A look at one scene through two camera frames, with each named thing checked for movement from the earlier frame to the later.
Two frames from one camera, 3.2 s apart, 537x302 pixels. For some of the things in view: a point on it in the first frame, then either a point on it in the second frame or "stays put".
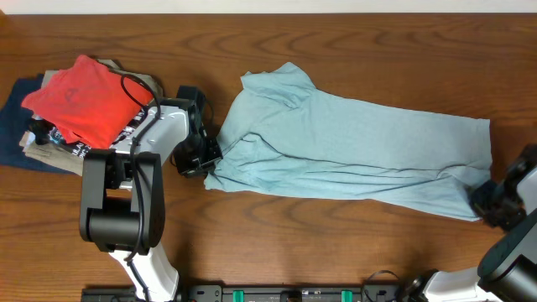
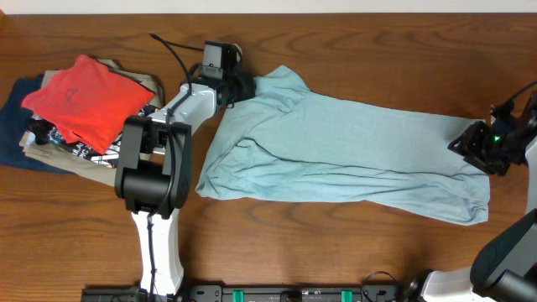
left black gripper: x=205 y=155 to x=244 y=88
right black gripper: x=485 y=200 to x=476 y=145
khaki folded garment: x=65 y=157 stays put
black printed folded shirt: x=42 y=132 stays put
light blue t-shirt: x=285 y=137 stays put
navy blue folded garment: x=14 y=123 stays put
